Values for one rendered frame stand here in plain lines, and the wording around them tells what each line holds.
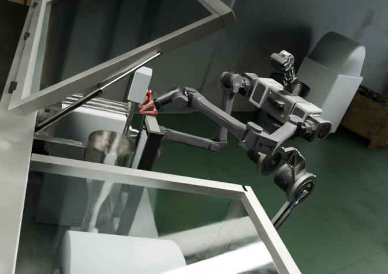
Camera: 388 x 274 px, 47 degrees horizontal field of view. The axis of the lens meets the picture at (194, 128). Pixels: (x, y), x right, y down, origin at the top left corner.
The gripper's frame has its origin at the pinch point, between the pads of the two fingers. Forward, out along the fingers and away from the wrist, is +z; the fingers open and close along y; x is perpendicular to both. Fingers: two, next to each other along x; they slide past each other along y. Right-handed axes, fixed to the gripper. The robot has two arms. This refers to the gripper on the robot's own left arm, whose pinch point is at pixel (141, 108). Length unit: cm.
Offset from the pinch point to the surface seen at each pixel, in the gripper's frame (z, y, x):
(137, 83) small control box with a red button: -8, -57, 38
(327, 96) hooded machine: -213, 326, -268
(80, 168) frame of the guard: 9, -98, 43
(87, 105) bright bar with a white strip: 14.4, -31.2, 26.2
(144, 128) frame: -0.1, -29.6, 6.5
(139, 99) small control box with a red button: -6, -57, 33
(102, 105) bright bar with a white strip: 9.6, -30.5, 23.4
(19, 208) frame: 14, -122, 55
